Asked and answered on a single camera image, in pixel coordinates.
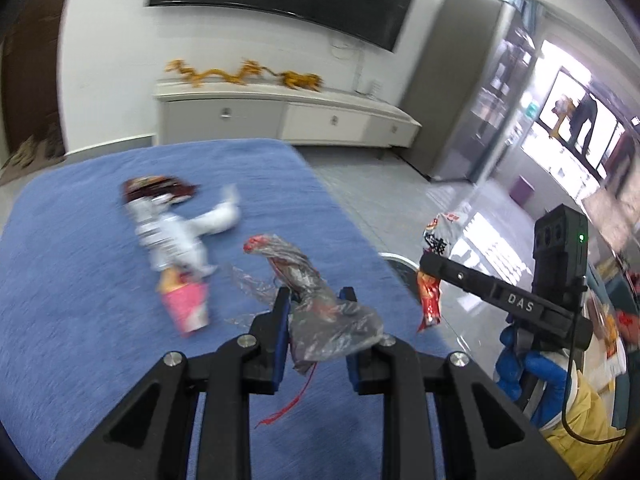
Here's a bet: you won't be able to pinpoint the long golden dragon figurine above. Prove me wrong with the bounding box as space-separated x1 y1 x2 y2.
164 57 277 89

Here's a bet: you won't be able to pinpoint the torn pink orange packet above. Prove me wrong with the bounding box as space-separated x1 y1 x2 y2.
156 266 212 338

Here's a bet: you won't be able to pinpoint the television cables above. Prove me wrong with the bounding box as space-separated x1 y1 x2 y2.
329 41 367 94

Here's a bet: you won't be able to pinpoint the dark brown snack wrapper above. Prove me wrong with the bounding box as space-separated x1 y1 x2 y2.
121 175 199 207

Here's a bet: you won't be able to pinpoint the dark brown door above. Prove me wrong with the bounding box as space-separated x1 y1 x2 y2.
0 0 77 161

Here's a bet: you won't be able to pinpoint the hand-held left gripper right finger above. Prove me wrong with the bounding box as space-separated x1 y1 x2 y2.
339 286 577 480

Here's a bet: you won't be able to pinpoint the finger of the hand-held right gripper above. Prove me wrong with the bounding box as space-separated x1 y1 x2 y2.
418 251 501 302

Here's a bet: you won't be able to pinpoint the red snack packet yellow print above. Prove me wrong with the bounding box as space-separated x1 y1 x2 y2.
414 211 472 334

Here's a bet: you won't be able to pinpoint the blue blanket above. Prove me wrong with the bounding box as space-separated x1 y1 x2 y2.
0 137 452 480

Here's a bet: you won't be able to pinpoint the short golden dragon figurine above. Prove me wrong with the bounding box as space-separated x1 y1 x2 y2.
277 70 324 94

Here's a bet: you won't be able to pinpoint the white printed wrapper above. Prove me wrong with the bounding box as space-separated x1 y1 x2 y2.
124 184 242 282

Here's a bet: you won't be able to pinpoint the white grey television console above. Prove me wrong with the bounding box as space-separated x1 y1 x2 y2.
152 79 422 149

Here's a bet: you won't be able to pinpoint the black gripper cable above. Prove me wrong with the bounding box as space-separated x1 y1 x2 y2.
561 347 627 447

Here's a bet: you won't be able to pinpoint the clear plastic wrapper red print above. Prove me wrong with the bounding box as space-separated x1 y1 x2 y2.
220 232 386 429

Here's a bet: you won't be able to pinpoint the tall grey cabinet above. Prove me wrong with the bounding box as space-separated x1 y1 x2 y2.
400 0 507 182

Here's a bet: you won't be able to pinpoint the person's right forearm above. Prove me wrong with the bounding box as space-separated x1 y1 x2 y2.
539 367 629 480

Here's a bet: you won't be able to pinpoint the purple stool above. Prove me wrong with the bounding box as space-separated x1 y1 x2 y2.
509 174 536 206

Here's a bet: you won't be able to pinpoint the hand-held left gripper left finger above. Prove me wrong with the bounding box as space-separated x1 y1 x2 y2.
54 286 292 480

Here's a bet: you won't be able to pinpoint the person's right hand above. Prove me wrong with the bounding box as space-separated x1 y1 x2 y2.
493 324 572 429

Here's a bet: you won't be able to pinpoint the white trash bin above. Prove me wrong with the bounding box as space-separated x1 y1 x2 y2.
377 251 482 367

